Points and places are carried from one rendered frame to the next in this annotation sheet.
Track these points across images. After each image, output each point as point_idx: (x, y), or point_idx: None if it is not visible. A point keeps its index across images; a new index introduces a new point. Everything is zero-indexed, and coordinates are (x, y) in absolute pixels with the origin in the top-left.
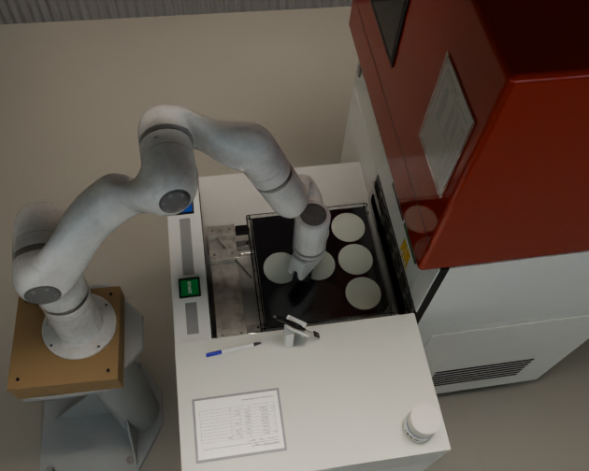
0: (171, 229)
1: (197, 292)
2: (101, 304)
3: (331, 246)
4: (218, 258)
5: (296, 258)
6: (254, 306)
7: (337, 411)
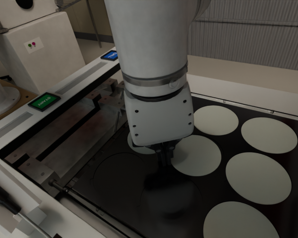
0: (88, 64)
1: (42, 107)
2: (12, 97)
3: (228, 143)
4: (105, 102)
5: (126, 89)
6: None
7: None
